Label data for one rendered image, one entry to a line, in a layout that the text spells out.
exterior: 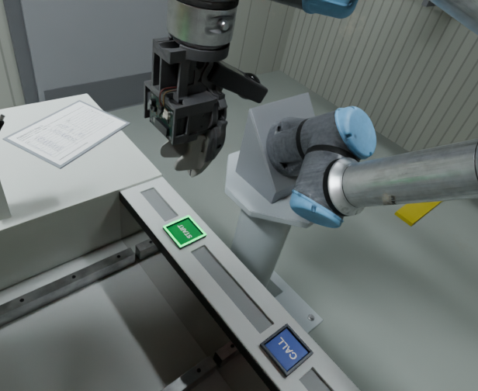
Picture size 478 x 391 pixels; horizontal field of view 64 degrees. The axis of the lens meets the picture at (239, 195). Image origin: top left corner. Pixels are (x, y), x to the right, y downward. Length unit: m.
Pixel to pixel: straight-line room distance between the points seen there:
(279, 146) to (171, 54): 0.54
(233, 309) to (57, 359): 0.30
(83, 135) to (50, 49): 1.63
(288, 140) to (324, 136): 0.12
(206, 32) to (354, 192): 0.41
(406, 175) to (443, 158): 0.06
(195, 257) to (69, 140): 0.39
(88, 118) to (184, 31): 0.54
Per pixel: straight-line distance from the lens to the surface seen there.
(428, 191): 0.65
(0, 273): 0.79
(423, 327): 2.07
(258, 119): 0.95
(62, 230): 0.77
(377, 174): 0.69
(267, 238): 1.12
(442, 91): 3.05
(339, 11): 0.41
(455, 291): 2.33
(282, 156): 0.93
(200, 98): 0.48
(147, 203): 0.73
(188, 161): 0.54
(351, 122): 0.83
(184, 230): 0.69
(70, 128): 0.91
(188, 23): 0.44
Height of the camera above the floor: 1.47
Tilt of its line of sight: 41 degrees down
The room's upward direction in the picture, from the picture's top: 14 degrees clockwise
